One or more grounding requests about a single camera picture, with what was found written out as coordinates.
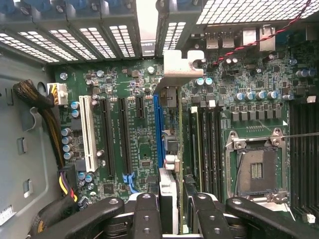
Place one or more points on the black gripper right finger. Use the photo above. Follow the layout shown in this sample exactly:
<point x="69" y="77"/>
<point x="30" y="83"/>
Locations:
<point x="209" y="219"/>

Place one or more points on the white expansion slot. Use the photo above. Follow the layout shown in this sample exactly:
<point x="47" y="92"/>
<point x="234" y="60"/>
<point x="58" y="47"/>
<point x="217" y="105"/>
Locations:
<point x="88" y="134"/>

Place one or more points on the blue expansion slot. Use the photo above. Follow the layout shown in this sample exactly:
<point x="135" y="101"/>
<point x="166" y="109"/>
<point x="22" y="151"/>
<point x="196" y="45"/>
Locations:
<point x="159" y="124"/>

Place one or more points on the short black expansion slot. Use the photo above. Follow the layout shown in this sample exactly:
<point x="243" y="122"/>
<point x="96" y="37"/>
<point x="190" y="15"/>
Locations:
<point x="140" y="107"/>

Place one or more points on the blue slot latch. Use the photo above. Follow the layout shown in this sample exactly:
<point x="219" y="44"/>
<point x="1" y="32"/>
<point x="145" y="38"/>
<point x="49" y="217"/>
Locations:
<point x="129" y="184"/>

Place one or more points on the open black PC case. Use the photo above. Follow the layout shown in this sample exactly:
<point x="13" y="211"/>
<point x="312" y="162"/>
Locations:
<point x="25" y="149"/>

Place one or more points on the long black expansion slot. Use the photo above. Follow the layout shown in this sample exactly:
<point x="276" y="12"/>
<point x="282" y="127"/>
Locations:
<point x="108" y="139"/>
<point x="124" y="137"/>

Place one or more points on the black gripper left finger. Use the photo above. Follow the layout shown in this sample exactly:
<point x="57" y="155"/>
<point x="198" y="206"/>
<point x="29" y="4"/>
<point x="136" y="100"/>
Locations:
<point x="147" y="219"/>

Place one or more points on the green motherboard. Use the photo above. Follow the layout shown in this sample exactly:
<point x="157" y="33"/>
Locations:
<point x="249" y="74"/>

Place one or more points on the CPU socket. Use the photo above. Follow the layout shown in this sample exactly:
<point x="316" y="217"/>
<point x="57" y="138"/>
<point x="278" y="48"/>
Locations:
<point x="256" y="171"/>

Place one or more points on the thin socket locking lever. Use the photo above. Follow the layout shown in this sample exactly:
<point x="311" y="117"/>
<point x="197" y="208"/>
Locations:
<point x="299" y="136"/>

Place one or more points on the metal socket cover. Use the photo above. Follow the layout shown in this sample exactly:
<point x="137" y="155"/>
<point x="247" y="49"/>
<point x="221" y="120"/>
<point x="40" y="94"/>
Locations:
<point x="276" y="206"/>

